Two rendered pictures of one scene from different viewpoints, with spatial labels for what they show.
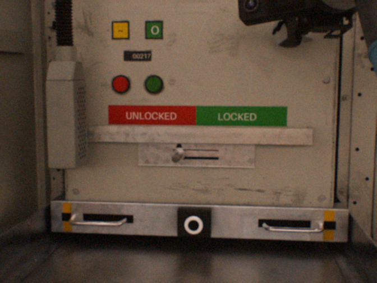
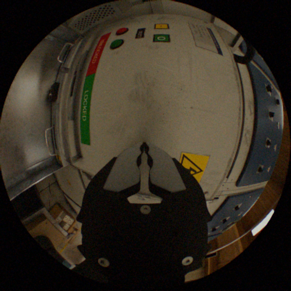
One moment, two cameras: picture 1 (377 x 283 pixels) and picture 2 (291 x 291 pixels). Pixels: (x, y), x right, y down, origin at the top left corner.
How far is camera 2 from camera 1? 0.77 m
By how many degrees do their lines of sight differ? 22
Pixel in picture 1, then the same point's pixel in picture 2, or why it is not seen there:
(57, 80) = not seen: outside the picture
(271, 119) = (83, 132)
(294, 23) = (98, 246)
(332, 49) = not seen: hidden behind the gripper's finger
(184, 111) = (94, 66)
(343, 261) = (46, 162)
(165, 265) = (34, 85)
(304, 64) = not seen: hidden behind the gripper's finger
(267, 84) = (103, 131)
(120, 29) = (162, 26)
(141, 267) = (34, 75)
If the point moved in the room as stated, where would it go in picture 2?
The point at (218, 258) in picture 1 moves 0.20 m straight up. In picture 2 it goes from (40, 107) to (55, 93)
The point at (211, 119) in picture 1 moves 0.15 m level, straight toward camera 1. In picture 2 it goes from (86, 86) to (19, 82)
